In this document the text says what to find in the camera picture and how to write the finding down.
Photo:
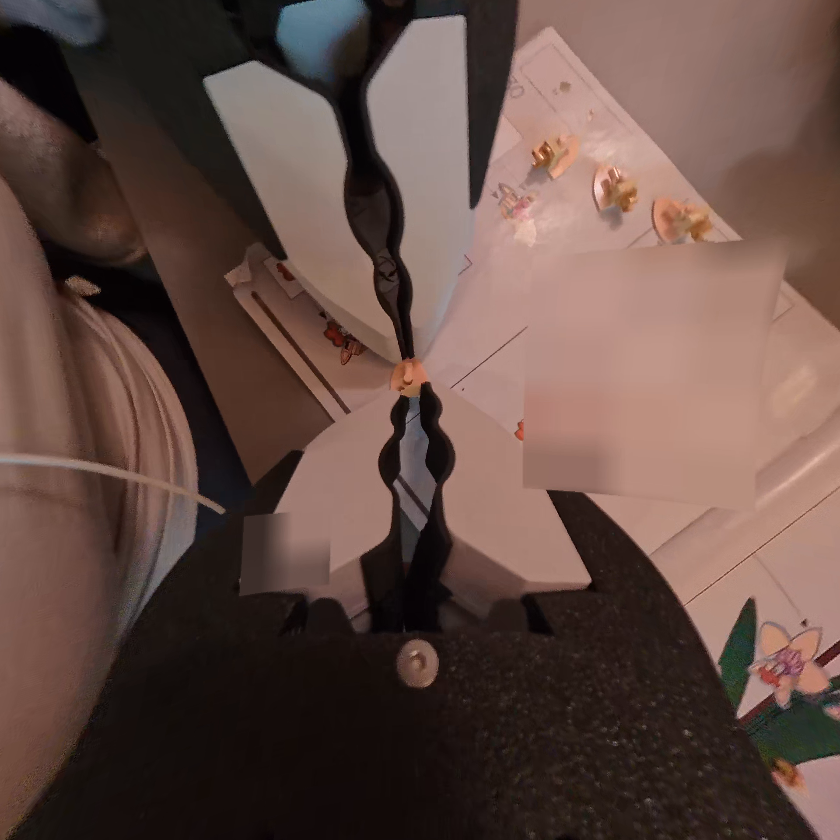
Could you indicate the tan and gold brick assembly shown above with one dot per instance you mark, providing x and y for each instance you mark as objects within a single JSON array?
[
  {"x": 615, "y": 188},
  {"x": 554, "y": 156},
  {"x": 682, "y": 220}
]

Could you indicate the small tan toy brick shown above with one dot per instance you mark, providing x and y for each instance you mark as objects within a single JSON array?
[{"x": 408, "y": 377}]

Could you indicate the brick building instruction booklet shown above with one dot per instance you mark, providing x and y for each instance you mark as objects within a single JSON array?
[{"x": 722, "y": 564}]

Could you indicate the pink and white brick piece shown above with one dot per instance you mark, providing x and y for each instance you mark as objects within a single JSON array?
[{"x": 518, "y": 210}]

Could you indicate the beige desk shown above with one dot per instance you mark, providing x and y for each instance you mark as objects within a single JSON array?
[{"x": 669, "y": 72}]

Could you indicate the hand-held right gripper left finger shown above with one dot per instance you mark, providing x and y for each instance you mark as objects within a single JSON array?
[{"x": 341, "y": 479}]

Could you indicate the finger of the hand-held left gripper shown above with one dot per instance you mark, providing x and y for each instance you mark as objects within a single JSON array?
[
  {"x": 282, "y": 164},
  {"x": 433, "y": 164}
]

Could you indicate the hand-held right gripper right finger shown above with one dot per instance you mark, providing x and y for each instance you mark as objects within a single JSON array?
[{"x": 485, "y": 518}]

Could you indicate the person's left forearm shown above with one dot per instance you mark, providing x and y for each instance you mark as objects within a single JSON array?
[{"x": 65, "y": 190}]

